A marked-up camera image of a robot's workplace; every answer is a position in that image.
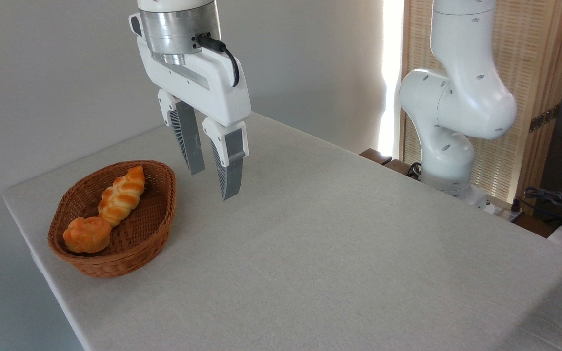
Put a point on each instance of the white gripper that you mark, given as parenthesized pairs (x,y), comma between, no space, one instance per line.
(215,90)

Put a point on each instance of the round orange bread roll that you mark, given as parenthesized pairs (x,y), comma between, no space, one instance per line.
(87,235)

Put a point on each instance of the long braided bread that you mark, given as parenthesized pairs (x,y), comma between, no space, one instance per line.
(122,195)

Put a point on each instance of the brown wicker basket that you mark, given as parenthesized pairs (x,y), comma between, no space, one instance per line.
(134,234)

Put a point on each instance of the dark brown wooden furniture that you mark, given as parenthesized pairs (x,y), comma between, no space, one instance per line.
(393,163)

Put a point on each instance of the white power strip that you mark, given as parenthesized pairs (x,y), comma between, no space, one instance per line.
(503,210)

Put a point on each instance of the metal screen hinge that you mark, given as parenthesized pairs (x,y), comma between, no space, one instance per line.
(544,118)

